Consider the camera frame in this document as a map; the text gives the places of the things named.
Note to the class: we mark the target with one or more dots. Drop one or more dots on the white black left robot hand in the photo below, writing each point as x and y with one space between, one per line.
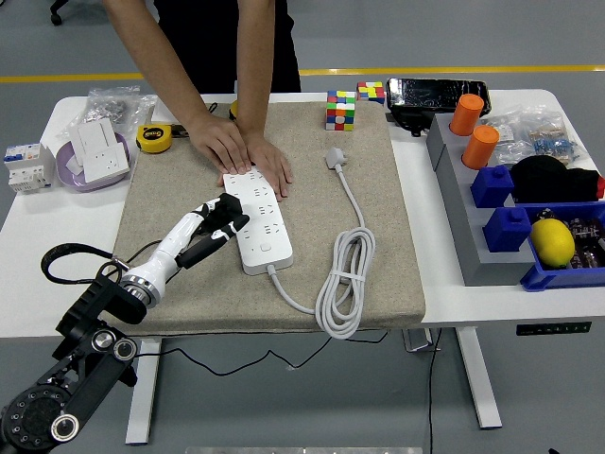
175 241

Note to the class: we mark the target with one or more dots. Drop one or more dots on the person's right hand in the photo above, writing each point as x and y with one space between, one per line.
219 139

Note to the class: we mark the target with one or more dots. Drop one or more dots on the person's left hand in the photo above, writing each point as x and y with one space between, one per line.
271 163

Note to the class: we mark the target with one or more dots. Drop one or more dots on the black plug adapter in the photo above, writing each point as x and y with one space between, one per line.
231 203

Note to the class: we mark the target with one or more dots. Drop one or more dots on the white power strip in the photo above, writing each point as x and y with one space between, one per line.
264 241

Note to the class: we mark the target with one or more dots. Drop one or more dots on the person's left forearm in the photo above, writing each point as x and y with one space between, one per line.
255 61

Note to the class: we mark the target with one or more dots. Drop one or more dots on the person's right forearm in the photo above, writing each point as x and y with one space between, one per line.
156 57

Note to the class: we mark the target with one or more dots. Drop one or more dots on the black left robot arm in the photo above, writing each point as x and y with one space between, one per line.
104 302

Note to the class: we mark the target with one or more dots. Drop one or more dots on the yellow tape measure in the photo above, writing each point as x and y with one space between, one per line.
234 109
153 138

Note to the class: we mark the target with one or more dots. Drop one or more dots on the grey-brown mat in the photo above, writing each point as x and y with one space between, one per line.
307 213

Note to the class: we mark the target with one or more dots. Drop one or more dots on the large Rubik's cube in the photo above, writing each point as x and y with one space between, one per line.
340 111

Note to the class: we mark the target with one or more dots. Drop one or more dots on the clear bag of screws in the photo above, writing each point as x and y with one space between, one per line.
113 106

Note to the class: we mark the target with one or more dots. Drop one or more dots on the small Rubik's cube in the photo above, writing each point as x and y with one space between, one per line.
371 92

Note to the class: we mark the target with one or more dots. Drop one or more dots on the purple plate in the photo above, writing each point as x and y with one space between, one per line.
68 177

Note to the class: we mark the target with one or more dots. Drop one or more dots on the black device stand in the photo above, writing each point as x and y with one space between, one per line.
411 120

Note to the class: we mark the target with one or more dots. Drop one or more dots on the white table leg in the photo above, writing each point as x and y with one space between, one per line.
477 378
142 392

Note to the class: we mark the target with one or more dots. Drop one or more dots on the white circuit breaker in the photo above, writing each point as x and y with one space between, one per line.
26 165

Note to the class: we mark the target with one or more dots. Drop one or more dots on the black glossy flat device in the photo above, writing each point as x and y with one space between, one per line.
437 94

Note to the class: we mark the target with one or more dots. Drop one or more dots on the orange cylinder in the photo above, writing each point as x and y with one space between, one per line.
479 146
465 113

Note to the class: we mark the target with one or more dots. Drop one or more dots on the black office chair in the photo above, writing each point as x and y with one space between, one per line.
56 19

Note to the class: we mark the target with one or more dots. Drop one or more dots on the grey stepped block base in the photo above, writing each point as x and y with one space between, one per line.
472 236

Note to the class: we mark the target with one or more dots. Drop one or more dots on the blue block with stud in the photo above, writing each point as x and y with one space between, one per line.
508 229
491 186

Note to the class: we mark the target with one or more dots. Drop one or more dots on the grey metal box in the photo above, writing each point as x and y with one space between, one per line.
418 341

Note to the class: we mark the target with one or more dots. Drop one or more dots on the clear bag of white parts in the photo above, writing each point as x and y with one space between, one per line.
503 134

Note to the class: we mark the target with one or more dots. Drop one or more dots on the black cloth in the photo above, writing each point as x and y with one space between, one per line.
548 182

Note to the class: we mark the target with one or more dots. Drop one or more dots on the clear bag of resistors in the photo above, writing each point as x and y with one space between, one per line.
555 139

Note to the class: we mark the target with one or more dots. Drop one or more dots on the yellow lemon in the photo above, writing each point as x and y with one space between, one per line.
552 243

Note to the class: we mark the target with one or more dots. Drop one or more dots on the blue plastic bin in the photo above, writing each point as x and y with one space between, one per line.
558 279

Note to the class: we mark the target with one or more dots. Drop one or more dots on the dark cylindrical components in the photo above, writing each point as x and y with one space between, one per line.
586 232

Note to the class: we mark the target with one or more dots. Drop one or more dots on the black table control panel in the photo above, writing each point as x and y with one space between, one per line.
553 328

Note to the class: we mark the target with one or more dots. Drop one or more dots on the red object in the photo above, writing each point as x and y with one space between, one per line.
600 187

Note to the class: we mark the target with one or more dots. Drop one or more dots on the white wall switch plate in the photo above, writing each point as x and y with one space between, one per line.
163 109

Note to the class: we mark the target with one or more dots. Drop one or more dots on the white wall socket panel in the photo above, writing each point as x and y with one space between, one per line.
106 163

